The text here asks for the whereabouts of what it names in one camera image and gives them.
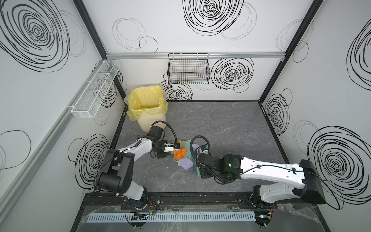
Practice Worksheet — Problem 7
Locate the white slotted cable duct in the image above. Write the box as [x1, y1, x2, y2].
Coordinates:
[86, 211, 256, 223]

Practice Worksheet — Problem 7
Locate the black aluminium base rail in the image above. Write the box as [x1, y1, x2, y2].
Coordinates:
[79, 191, 313, 212]

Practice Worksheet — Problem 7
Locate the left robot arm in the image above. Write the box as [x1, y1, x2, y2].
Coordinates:
[93, 120, 180, 205]

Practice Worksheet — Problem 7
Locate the orange paper scrap cluster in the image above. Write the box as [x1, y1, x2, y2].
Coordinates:
[173, 140, 187, 161]

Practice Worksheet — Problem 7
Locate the black wire wall basket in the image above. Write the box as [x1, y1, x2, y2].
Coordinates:
[167, 53, 211, 85]

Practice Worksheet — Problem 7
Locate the purple paper scrap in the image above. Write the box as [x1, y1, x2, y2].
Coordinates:
[178, 158, 193, 170]
[192, 144, 200, 151]

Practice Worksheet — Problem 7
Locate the green plastic dustpan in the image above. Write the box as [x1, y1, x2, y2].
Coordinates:
[173, 140, 201, 177]

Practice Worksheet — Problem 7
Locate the white wire wall shelf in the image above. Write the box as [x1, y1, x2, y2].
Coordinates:
[71, 60, 120, 119]

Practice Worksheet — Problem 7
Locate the beige plastic trash bin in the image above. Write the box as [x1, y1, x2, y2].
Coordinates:
[137, 114, 166, 132]

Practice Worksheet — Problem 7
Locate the purple paper scrap right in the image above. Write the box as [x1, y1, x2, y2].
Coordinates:
[192, 144, 200, 151]

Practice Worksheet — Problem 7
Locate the yellow plastic bin liner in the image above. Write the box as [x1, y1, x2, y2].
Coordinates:
[124, 85, 168, 121]

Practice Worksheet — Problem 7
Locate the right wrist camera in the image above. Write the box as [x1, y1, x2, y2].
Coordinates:
[199, 145, 209, 155]

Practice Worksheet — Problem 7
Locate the purple paper scrap front centre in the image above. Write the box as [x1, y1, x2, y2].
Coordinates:
[178, 158, 193, 170]

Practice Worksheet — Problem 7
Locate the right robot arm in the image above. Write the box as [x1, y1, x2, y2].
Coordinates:
[190, 135, 326, 205]

